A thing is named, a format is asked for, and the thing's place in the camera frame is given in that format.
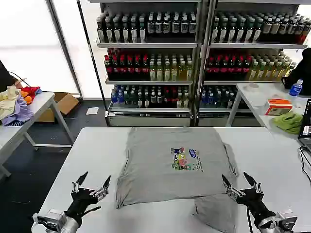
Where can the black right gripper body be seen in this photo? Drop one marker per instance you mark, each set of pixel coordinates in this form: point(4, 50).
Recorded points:
point(255, 201)

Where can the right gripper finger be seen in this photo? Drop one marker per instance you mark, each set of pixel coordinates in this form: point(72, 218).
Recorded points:
point(230, 189)
point(252, 182)

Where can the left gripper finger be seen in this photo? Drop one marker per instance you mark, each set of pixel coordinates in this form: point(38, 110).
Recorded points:
point(103, 189)
point(81, 178)

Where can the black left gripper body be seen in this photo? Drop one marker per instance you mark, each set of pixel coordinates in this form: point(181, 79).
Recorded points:
point(81, 199)

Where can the grey printed t-shirt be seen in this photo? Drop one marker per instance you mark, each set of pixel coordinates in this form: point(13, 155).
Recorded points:
point(158, 174)

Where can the white paper sheet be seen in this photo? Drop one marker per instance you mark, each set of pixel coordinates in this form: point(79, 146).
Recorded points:
point(92, 111)

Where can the green cloth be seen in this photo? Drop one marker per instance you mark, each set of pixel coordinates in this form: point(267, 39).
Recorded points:
point(289, 122)

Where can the brown cardboard box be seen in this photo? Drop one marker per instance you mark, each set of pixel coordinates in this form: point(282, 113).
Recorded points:
point(63, 104)

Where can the black laptop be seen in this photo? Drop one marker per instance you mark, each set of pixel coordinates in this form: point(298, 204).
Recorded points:
point(306, 126)

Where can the orange tissue box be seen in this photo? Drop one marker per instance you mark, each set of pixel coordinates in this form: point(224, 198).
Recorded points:
point(278, 106)

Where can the white side table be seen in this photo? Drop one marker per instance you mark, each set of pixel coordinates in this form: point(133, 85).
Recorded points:
point(39, 109)

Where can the white desk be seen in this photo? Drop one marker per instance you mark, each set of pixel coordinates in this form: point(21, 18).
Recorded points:
point(255, 97)

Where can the purple cloth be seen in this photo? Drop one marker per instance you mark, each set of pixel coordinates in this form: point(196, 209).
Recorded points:
point(23, 112)

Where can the orange cloth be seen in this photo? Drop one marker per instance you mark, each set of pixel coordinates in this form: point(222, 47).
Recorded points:
point(28, 99)

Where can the clear tape roll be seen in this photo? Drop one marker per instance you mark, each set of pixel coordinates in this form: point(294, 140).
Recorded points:
point(253, 86)

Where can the red cloth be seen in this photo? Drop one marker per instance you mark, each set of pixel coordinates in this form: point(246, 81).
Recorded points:
point(31, 90)

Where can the blue-label water bottle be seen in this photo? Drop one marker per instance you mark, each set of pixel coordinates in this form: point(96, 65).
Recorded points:
point(296, 88)

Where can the cream cloth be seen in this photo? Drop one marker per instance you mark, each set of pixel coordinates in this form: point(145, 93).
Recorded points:
point(8, 102)

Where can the black slanted pole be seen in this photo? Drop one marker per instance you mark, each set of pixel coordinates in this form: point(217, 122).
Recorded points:
point(93, 60)

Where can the person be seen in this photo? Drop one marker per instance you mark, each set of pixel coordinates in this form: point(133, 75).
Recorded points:
point(301, 72)
point(5, 77)

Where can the shelf unit with bottles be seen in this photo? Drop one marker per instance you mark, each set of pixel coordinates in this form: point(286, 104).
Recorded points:
point(150, 60)
point(243, 60)

